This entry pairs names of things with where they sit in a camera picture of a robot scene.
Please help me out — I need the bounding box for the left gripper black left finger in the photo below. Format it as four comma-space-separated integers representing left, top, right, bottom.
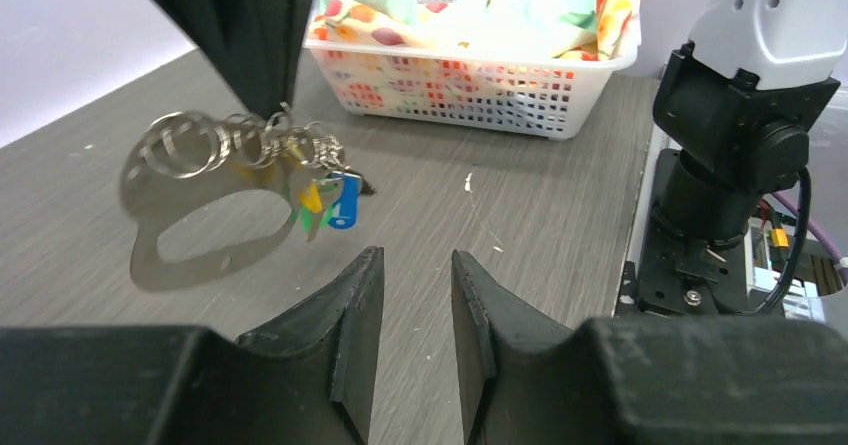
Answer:
1, 247, 385, 444

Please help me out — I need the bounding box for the orange patterned cloth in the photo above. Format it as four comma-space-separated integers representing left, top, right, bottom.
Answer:
305, 0, 645, 115

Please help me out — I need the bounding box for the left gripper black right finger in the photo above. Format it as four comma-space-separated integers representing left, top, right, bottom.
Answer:
451, 251, 847, 444

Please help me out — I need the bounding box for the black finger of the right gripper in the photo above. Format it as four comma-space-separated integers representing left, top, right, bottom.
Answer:
153, 0, 313, 118

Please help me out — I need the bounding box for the green patterned cloth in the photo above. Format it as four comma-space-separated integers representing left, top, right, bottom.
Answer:
309, 0, 598, 58

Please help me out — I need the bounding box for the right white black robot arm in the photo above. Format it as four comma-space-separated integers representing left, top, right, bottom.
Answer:
120, 0, 839, 316

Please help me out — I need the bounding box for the white plastic basket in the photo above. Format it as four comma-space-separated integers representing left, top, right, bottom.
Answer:
306, 0, 641, 140

